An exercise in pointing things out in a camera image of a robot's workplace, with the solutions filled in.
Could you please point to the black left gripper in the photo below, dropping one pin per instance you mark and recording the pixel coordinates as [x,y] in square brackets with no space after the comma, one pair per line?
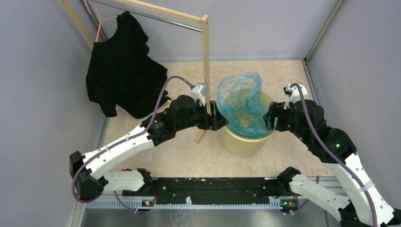
[216,121]

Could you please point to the black hanging shirt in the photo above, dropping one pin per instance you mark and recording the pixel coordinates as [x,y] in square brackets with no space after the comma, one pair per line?
[121,73]

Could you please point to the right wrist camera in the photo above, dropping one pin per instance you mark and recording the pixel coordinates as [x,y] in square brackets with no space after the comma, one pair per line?
[293,94]

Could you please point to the wooden clothes rack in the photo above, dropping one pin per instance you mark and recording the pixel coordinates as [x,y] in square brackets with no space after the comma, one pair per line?
[202,21]

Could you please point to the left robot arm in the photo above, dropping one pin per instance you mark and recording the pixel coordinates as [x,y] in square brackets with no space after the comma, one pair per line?
[92,173]

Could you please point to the white slotted cable duct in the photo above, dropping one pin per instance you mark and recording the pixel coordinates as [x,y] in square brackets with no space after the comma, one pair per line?
[112,203]

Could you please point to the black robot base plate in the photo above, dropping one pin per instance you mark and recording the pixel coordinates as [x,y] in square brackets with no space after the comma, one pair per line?
[214,191]

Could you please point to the blue plastic trash bag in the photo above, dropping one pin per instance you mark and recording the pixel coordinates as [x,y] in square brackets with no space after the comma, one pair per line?
[259,102]

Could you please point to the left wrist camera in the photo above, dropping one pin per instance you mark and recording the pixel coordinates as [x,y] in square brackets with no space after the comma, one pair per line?
[198,93]

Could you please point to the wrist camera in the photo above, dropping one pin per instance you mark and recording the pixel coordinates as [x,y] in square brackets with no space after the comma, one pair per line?
[198,93]
[293,94]

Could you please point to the pink clothes hanger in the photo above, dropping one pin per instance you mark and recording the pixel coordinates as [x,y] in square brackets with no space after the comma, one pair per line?
[93,10]

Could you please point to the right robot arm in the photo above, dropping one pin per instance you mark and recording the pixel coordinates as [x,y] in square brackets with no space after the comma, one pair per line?
[362,205]

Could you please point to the yellow plastic trash bin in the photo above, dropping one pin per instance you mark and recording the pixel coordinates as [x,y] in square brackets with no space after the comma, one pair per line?
[244,144]

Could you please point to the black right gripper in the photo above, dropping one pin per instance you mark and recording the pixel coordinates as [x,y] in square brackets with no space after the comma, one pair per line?
[275,109]

